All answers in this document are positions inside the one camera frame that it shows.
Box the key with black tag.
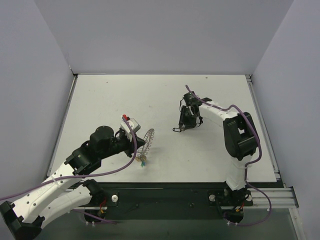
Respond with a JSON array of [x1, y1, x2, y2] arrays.
[[172, 127, 182, 133]]

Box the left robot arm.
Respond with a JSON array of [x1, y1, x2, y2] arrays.
[[0, 119, 146, 240]]

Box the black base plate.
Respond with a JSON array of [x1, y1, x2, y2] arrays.
[[82, 182, 253, 221]]

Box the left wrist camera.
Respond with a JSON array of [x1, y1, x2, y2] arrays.
[[120, 114, 141, 142]]

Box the aluminium frame rail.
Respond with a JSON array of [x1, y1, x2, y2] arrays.
[[244, 187, 300, 209]]

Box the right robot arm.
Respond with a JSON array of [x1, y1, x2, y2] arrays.
[[172, 91, 261, 192]]

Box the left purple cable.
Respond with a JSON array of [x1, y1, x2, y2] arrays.
[[0, 119, 138, 225]]

